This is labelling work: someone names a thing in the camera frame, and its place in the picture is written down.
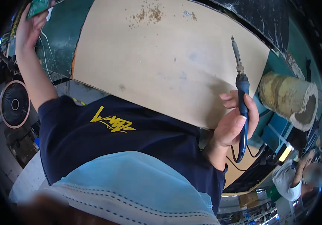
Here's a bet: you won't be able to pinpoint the black torn sheet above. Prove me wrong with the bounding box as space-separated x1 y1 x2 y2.
195 0 290 55

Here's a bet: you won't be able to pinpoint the thin white wires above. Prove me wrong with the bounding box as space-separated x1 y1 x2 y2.
38 28 55 83

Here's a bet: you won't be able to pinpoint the person's body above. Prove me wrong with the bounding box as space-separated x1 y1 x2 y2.
9 95 229 225

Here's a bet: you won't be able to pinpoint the yellow sponge roll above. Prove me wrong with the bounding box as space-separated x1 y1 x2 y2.
258 71 319 132

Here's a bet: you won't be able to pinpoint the green circuit board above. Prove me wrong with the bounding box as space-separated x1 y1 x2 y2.
26 0 52 20

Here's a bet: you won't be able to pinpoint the person's left hand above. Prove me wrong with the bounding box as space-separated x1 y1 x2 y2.
15 0 56 50

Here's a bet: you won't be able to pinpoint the large brown work board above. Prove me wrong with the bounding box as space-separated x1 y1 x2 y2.
71 0 271 130

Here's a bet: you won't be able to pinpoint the blue soldering iron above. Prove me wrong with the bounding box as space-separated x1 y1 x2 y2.
231 36 250 164

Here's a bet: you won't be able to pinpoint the black soldering iron cable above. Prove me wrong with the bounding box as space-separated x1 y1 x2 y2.
225 143 267 172

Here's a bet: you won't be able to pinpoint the person's right hand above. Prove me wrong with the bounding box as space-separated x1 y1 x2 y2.
213 90 260 147

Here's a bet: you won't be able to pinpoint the black fan with pink rim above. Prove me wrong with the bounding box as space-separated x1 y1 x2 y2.
0 80 31 129

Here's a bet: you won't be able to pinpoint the cluttered workbench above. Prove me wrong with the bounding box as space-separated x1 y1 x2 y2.
218 191 294 225

